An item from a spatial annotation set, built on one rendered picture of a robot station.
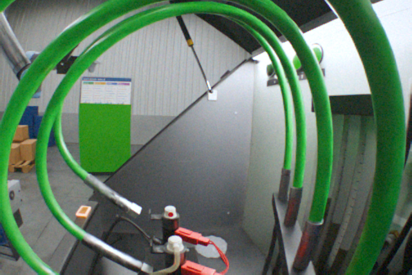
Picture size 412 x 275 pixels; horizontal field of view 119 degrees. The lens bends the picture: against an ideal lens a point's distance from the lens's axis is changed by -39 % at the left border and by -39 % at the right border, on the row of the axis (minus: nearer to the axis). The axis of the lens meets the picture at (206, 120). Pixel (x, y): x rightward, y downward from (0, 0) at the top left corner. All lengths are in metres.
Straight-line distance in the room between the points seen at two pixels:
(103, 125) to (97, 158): 0.58
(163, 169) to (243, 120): 0.29
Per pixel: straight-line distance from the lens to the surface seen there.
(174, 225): 0.32
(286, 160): 0.35
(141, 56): 7.01
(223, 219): 0.73
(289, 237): 0.27
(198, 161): 0.62
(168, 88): 6.89
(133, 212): 0.31
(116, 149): 3.65
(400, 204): 0.32
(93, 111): 3.58
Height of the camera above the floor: 1.25
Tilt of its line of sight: 3 degrees down
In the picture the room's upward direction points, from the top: 3 degrees clockwise
